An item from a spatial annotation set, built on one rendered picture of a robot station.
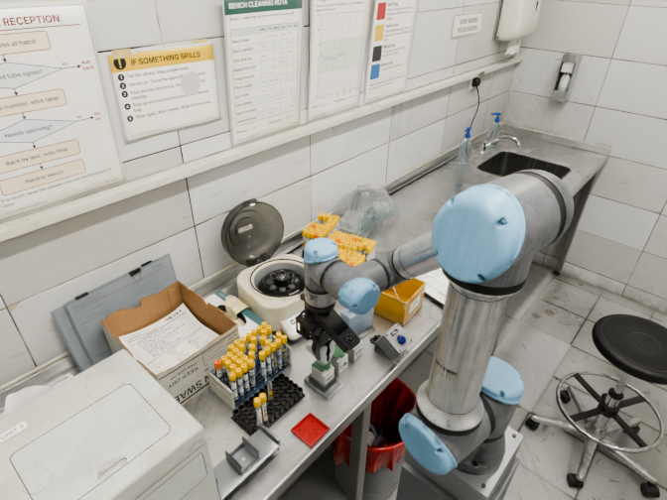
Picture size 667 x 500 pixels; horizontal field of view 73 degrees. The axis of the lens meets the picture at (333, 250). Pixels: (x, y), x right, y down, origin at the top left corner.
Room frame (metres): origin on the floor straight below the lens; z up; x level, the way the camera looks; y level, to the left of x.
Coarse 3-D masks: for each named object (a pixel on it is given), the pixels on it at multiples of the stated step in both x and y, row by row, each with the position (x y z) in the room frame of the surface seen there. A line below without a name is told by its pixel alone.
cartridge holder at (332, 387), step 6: (306, 378) 0.82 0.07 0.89; (312, 378) 0.80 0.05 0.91; (312, 384) 0.80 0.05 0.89; (318, 384) 0.78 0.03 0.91; (330, 384) 0.79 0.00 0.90; (336, 384) 0.80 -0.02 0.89; (318, 390) 0.78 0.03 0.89; (324, 390) 0.77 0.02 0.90; (330, 390) 0.78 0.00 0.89; (336, 390) 0.78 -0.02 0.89; (324, 396) 0.77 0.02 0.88; (330, 396) 0.76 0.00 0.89
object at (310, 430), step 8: (312, 416) 0.71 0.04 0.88; (304, 424) 0.69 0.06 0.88; (312, 424) 0.69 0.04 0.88; (320, 424) 0.69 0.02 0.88; (296, 432) 0.66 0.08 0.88; (304, 432) 0.66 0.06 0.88; (312, 432) 0.66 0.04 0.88; (320, 432) 0.66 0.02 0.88; (304, 440) 0.64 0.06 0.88; (312, 440) 0.64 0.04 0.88
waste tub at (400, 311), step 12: (396, 288) 1.20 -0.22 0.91; (408, 288) 1.17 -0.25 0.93; (420, 288) 1.11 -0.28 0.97; (384, 300) 1.08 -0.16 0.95; (396, 300) 1.05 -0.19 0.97; (408, 300) 1.05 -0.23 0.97; (420, 300) 1.12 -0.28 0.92; (384, 312) 1.08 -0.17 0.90; (396, 312) 1.05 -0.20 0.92; (408, 312) 1.06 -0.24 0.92
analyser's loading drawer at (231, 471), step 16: (256, 432) 0.63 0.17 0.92; (240, 448) 0.59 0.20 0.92; (256, 448) 0.57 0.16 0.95; (272, 448) 0.59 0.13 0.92; (224, 464) 0.55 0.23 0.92; (240, 464) 0.55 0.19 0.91; (256, 464) 0.55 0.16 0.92; (224, 480) 0.52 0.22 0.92; (240, 480) 0.52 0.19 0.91; (224, 496) 0.49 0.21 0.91
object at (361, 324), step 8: (344, 312) 0.99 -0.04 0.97; (352, 312) 0.99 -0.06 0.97; (368, 312) 1.02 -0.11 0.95; (344, 320) 0.98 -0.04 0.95; (352, 320) 0.97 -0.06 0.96; (360, 320) 1.00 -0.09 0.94; (368, 320) 1.02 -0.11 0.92; (352, 328) 0.98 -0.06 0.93; (360, 328) 1.00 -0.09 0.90; (368, 328) 1.02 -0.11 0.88; (360, 336) 0.98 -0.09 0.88
